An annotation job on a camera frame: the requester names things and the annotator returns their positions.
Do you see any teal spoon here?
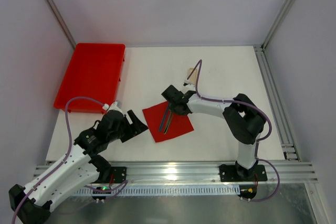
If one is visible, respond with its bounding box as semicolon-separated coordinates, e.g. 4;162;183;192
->
164;111;174;133

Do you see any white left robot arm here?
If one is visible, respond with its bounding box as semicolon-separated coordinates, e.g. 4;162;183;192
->
8;110;148;223

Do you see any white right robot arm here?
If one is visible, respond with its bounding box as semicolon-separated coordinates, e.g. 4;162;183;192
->
162;85;266;181

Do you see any beige utensil holder tray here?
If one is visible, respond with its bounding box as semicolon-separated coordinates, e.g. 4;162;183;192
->
184;68;198;85

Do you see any red plastic tray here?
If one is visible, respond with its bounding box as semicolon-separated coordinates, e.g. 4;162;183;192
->
54;43;125;110

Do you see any left black controller board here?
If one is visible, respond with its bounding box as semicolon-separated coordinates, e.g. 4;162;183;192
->
92;186;111;202

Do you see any black controller board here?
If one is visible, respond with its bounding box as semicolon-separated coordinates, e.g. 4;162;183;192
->
92;186;111;202
238;185;257;201

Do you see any right black controller board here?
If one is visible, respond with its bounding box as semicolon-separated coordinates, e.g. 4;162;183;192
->
238;185;257;201

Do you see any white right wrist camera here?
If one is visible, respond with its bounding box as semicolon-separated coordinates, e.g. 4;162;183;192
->
183;81;195;91

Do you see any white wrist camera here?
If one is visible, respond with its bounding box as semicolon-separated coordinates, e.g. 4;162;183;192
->
183;81;195;91
103;101;122;113

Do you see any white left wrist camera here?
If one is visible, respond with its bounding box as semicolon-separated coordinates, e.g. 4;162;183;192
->
103;101;122;113

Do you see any aluminium front rail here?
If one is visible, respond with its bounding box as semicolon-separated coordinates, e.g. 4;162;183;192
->
30;160;320;187

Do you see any aluminium rail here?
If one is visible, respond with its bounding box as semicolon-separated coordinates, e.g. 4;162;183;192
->
30;160;320;187
254;45;301;162

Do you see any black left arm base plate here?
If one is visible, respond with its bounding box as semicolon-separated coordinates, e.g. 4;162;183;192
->
104;166;127;184

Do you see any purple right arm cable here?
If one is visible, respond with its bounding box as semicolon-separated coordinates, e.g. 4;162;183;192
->
183;59;281;202

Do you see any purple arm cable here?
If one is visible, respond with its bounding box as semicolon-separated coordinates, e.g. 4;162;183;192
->
10;97;129;224
183;59;281;202

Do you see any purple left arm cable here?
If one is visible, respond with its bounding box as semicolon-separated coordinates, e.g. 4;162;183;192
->
10;97;129;224

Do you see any white slotted cable duct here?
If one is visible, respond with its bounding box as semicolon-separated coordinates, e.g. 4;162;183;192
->
78;185;241;196

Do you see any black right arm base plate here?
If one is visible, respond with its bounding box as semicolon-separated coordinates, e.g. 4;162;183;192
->
218;163;268;182

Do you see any aluminium right side rail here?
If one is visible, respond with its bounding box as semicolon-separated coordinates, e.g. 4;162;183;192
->
254;45;301;162

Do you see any left aluminium corner post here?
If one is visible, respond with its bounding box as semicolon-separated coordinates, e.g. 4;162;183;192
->
45;0;77;49

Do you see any aluminium corner post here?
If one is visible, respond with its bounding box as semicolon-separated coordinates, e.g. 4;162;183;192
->
261;0;295;51
45;0;77;49

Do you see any right aluminium corner post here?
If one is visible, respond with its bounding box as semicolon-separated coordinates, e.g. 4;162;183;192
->
261;0;295;51

